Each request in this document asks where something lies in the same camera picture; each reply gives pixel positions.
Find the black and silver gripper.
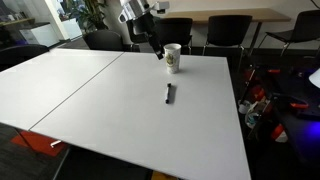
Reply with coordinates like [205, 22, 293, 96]
[132, 12, 163, 60]

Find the black marker pen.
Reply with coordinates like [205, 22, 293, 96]
[165, 83, 171, 104]

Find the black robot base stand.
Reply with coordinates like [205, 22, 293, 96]
[238, 65, 320, 167]

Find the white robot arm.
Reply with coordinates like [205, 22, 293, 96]
[118, 0, 169, 60]

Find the black chair by green bin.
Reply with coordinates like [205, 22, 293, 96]
[126, 13, 159, 51]

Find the white paper cup with logo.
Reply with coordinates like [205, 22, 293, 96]
[164, 43, 181, 74]

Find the black chair centre back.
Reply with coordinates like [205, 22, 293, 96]
[156, 18, 193, 53]

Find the black chair behind table left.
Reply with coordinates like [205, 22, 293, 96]
[83, 30, 124, 51]

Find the black chair right of centre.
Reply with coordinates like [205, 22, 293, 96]
[202, 15, 252, 70]

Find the green potted plant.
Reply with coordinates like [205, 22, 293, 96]
[67, 0, 108, 32]

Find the wooden background table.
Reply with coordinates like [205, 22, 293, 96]
[164, 7, 292, 57]

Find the white cabinet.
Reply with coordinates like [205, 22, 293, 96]
[20, 22, 59, 47]

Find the black chair far left edge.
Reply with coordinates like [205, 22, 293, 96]
[0, 44, 49, 71]

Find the orange floor mat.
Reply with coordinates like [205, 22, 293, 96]
[11, 131, 67, 157]

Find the black chair far right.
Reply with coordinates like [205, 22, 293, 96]
[259, 10, 320, 55]

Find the orange clamp on robot stand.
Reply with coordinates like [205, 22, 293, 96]
[289, 103, 309, 109]

